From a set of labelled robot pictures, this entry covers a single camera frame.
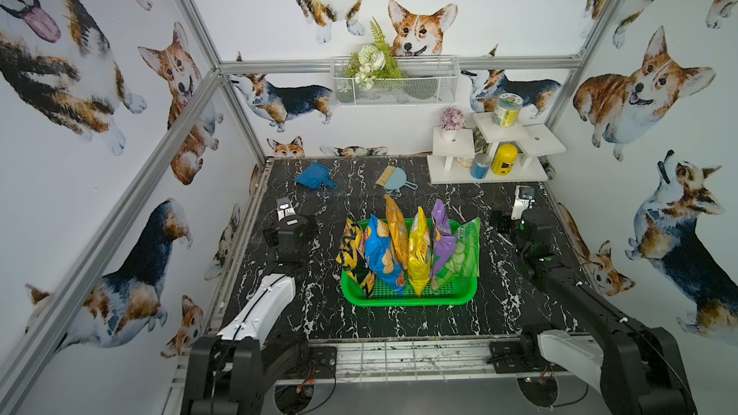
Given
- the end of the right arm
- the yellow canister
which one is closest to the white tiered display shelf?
the yellow canister

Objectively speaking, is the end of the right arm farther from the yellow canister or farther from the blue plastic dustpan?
the blue plastic dustpan

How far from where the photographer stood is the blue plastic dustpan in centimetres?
115

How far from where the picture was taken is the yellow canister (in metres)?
1.08
